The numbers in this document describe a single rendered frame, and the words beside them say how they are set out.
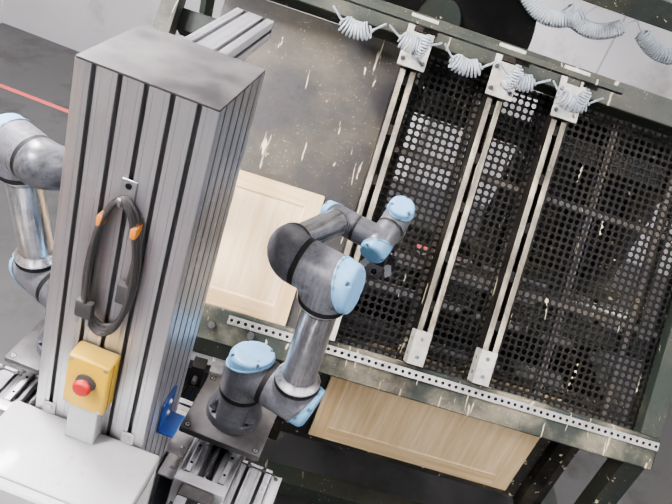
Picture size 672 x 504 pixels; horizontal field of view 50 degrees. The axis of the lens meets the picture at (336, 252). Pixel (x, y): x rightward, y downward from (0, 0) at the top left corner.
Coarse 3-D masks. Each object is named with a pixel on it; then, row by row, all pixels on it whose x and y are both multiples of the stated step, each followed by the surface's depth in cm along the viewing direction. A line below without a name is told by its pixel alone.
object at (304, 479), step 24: (288, 432) 308; (384, 456) 311; (528, 456) 304; (552, 456) 294; (288, 480) 291; (312, 480) 294; (336, 480) 298; (456, 480) 315; (528, 480) 307; (552, 480) 310; (600, 480) 280; (624, 480) 273
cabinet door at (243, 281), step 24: (240, 192) 256; (264, 192) 256; (288, 192) 257; (240, 216) 256; (264, 216) 256; (288, 216) 257; (312, 216) 258; (240, 240) 256; (264, 240) 256; (216, 264) 255; (240, 264) 256; (264, 264) 256; (216, 288) 255; (240, 288) 256; (264, 288) 256; (288, 288) 257; (240, 312) 255; (264, 312) 256; (288, 312) 257
